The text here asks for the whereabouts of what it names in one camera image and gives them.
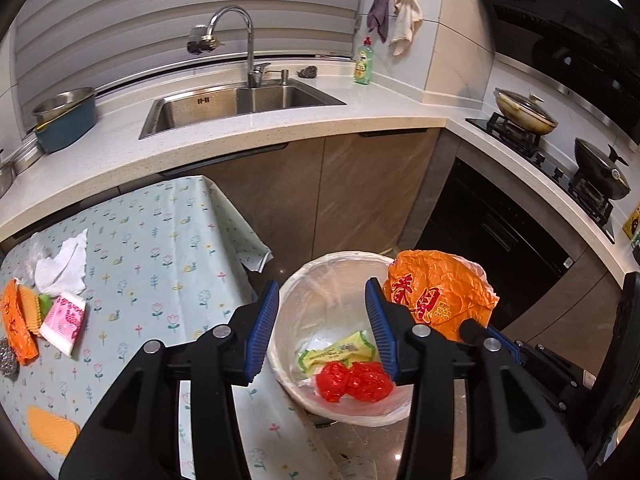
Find blue pot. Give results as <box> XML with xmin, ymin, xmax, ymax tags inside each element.
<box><xmin>32</xmin><ymin>91</ymin><xmax>98</xmax><ymax>153</ymax></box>

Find white cloth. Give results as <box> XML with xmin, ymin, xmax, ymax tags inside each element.
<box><xmin>388</xmin><ymin>0</ymin><xmax>423</xmax><ymax>57</ymax></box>

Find wooden cabinet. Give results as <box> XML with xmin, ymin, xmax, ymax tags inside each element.
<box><xmin>165</xmin><ymin>127</ymin><xmax>443</xmax><ymax>281</ymax></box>

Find flat orange plastic bag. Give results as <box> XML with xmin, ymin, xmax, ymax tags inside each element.
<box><xmin>0</xmin><ymin>279</ymin><xmax>40</xmax><ymax>366</ymax></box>

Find pink tissue pack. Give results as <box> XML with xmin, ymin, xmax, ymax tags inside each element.
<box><xmin>39</xmin><ymin>291</ymin><xmax>87</xmax><ymax>357</ymax></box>

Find wok with glass lid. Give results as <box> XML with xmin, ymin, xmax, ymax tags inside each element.
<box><xmin>494</xmin><ymin>87</ymin><xmax>558</xmax><ymax>135</ymax></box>

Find black gas stove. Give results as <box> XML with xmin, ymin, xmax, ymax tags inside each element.
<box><xmin>465</xmin><ymin>112</ymin><xmax>616</xmax><ymax>243</ymax></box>

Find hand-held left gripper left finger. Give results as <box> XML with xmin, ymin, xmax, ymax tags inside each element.
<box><xmin>59</xmin><ymin>280</ymin><xmax>281</xmax><ymax>480</ymax></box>

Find faucet water filter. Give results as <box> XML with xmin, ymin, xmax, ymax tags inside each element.
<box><xmin>187</xmin><ymin>25</ymin><xmax>226</xmax><ymax>56</ymax></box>

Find steel wool scrubber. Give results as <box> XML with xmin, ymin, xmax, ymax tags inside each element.
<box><xmin>0</xmin><ymin>337</ymin><xmax>21</xmax><ymax>378</ymax></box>

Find black built-in appliance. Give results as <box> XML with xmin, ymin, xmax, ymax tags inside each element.
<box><xmin>415</xmin><ymin>157</ymin><xmax>583</xmax><ymax>331</ymax></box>

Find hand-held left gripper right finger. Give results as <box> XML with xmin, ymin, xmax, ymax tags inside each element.
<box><xmin>364</xmin><ymin>277</ymin><xmax>588</xmax><ymax>480</ymax></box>

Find purple cloth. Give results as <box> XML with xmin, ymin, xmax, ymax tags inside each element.
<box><xmin>367</xmin><ymin>0</ymin><xmax>396</xmax><ymax>43</ymax></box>

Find white bin with liner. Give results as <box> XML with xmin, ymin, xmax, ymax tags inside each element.
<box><xmin>266</xmin><ymin>251</ymin><xmax>426</xmax><ymax>428</ymax></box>

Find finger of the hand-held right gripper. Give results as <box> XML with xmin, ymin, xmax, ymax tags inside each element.
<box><xmin>485</xmin><ymin>326</ymin><xmax>526</xmax><ymax>367</ymax></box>
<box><xmin>459</xmin><ymin>319</ymin><xmax>495</xmax><ymax>350</ymax></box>

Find black wok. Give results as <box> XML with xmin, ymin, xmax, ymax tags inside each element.
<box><xmin>574</xmin><ymin>137</ymin><xmax>632</xmax><ymax>201</ymax></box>

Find yellow sticker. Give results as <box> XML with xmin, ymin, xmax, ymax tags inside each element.
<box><xmin>622</xmin><ymin>204</ymin><xmax>640</xmax><ymax>251</ymax></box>

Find floral tablecloth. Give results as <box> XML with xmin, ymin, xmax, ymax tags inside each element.
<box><xmin>0</xmin><ymin>175</ymin><xmax>331</xmax><ymax>480</ymax></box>

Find black range hood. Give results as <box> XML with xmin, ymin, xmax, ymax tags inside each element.
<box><xmin>475</xmin><ymin>0</ymin><xmax>640</xmax><ymax>131</ymax></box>

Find green snack wrapper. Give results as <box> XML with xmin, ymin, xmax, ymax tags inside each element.
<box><xmin>297</xmin><ymin>330</ymin><xmax>377</xmax><ymax>376</ymax></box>

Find red plastic bag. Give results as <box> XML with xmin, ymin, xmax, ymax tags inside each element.
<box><xmin>315</xmin><ymin>360</ymin><xmax>394</xmax><ymax>403</ymax></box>

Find chrome faucet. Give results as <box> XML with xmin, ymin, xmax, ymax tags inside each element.
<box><xmin>206</xmin><ymin>5</ymin><xmax>272</xmax><ymax>88</ymax></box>

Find white window blinds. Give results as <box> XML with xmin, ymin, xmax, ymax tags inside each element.
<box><xmin>10</xmin><ymin>0</ymin><xmax>366</xmax><ymax>103</ymax></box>

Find orange plastic bag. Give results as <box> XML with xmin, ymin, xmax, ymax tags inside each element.
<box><xmin>382</xmin><ymin>249</ymin><xmax>501</xmax><ymax>343</ymax></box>
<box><xmin>0</xmin><ymin>279</ymin><xmax>40</xmax><ymax>366</ymax></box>

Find green dish soap bottle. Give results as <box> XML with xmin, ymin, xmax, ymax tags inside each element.
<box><xmin>353</xmin><ymin>36</ymin><xmax>375</xmax><ymax>85</ymax></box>

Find orange foam fruit net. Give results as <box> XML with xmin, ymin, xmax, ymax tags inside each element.
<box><xmin>16</xmin><ymin>284</ymin><xmax>45</xmax><ymax>337</ymax></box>
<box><xmin>26</xmin><ymin>406</ymin><xmax>81</xmax><ymax>456</ymax></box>

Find steel pot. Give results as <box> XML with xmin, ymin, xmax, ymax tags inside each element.
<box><xmin>9</xmin><ymin>134</ymin><xmax>45</xmax><ymax>177</ymax></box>
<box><xmin>0</xmin><ymin>149</ymin><xmax>17</xmax><ymax>200</ymax></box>

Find white tissue paper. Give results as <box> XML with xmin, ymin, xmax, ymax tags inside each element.
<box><xmin>34</xmin><ymin>228</ymin><xmax>90</xmax><ymax>295</ymax></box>

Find clear plastic wrap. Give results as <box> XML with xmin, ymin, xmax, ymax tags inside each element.
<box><xmin>20</xmin><ymin>232</ymin><xmax>56</xmax><ymax>283</ymax></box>

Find stainless steel sink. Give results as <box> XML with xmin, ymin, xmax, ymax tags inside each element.
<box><xmin>138</xmin><ymin>79</ymin><xmax>347</xmax><ymax>140</ymax></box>

